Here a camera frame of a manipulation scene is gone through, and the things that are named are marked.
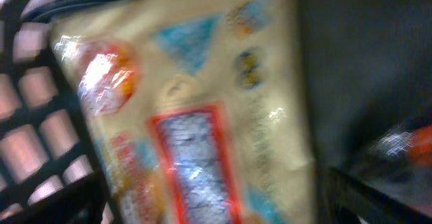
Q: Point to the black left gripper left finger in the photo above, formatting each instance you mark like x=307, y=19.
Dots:
x=83, y=196

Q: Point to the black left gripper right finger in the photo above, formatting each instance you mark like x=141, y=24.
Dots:
x=349, y=200

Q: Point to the black and red snack packet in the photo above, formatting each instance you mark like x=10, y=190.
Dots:
x=392, y=156

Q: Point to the beige snack bag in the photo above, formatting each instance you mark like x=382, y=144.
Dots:
x=195, y=106

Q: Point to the grey plastic mesh basket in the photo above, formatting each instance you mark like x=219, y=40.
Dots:
x=365, y=67

